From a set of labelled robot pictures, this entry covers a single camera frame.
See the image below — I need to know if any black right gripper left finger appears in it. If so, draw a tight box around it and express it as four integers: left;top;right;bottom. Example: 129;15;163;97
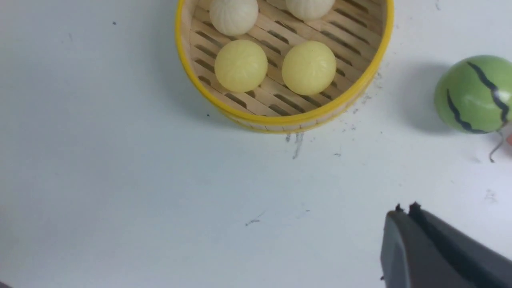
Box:
380;204;475;288

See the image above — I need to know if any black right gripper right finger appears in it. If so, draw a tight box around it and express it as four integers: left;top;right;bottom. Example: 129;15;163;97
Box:
408;202;512;288

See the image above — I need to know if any yellow bun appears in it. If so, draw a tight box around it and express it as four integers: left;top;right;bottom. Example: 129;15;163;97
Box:
214;40;268;93
281;41;337;96

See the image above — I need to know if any white bun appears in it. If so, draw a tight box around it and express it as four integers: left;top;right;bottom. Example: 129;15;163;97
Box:
285;0;335;21
210;0;258;36

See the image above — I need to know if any yellow-rimmed bamboo steamer tray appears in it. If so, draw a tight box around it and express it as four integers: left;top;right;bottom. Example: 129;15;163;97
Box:
174;0;395;134

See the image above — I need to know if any green toy watermelon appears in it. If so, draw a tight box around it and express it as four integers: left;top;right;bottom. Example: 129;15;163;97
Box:
434;55;512;162

